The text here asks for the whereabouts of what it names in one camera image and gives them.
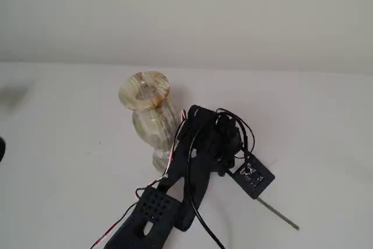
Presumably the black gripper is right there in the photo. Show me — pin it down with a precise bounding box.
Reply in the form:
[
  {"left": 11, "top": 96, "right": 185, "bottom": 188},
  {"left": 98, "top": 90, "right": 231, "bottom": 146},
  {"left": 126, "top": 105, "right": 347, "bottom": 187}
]
[{"left": 175, "top": 104, "right": 245, "bottom": 178}]

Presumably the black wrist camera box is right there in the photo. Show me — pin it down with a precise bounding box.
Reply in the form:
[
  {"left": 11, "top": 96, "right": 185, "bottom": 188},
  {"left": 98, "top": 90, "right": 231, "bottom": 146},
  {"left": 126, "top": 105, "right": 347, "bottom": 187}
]
[{"left": 231, "top": 153, "right": 276, "bottom": 199}]

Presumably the red artificial rose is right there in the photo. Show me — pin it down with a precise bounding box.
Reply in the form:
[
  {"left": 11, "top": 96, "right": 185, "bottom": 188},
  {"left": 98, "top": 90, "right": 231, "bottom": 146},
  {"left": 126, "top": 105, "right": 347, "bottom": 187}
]
[{"left": 255, "top": 196, "right": 301, "bottom": 230}]

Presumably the marbled onyx stone vase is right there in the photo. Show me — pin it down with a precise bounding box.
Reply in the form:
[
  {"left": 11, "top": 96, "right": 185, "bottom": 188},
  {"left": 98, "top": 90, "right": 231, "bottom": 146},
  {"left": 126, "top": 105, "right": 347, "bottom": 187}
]
[{"left": 118, "top": 70, "right": 182, "bottom": 173}]

